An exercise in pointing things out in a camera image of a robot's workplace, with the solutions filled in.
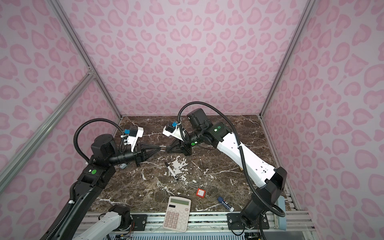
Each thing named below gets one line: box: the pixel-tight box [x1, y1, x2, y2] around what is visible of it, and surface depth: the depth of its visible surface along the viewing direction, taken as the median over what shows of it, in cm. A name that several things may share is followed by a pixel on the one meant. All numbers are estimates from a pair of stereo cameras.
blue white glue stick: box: [217, 196, 235, 213], surface depth 78 cm
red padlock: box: [189, 183, 207, 198], surface depth 82 cm
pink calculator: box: [163, 196, 192, 233], surface depth 76 cm
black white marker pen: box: [164, 161, 179, 181], surface depth 92 cm
